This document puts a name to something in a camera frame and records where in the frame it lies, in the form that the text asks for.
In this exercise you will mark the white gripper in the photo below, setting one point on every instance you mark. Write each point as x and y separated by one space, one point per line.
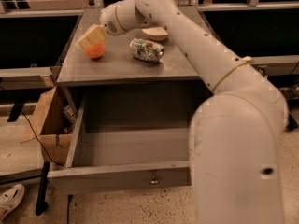
108 20

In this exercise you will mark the orange fruit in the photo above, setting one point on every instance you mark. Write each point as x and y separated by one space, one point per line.
95 51

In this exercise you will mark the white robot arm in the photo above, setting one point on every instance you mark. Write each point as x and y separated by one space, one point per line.
234 134

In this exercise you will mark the open grey top drawer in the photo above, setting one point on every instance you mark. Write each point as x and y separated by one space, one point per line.
124 135

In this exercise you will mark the metal drawer pull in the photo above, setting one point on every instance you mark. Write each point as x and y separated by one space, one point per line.
154 182

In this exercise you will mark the grey cabinet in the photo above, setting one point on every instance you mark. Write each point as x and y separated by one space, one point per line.
118 65

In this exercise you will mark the crushed soda can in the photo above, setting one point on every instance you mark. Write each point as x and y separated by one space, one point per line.
146 50

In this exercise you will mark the white bowl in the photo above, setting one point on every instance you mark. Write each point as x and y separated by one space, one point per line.
156 33

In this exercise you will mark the cardboard box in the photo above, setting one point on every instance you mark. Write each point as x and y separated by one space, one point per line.
51 126

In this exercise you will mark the black table leg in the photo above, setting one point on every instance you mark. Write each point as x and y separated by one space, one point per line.
41 204

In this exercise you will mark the white sneaker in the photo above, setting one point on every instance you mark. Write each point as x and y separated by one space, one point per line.
11 199

